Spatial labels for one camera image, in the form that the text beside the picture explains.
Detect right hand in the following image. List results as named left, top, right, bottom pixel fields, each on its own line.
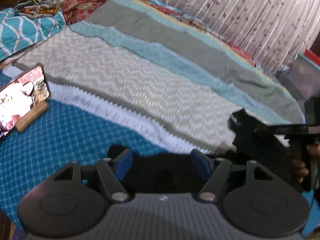
left=287, top=143, right=320, bottom=184

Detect red floral blanket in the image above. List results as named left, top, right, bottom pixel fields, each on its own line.
left=62, top=0, right=256, bottom=67

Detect black pants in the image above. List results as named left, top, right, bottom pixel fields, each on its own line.
left=107, top=144, right=238, bottom=196

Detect wooden phone stand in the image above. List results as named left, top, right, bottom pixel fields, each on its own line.
left=15, top=101, right=49, bottom=133

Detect patterned teal grey bedsheet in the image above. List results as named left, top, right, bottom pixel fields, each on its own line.
left=1, top=0, right=319, bottom=239

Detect crumpled floral cloth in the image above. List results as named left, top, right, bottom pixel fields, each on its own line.
left=13, top=0, right=65, bottom=19

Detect smartphone with lit screen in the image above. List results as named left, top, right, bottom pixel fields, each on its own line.
left=1, top=64, right=51, bottom=141

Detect teal white wavy pillow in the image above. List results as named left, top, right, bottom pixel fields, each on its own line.
left=1, top=8, right=66, bottom=60

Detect beige leaf-print curtain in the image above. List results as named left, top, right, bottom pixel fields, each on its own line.
left=160, top=0, right=319, bottom=72

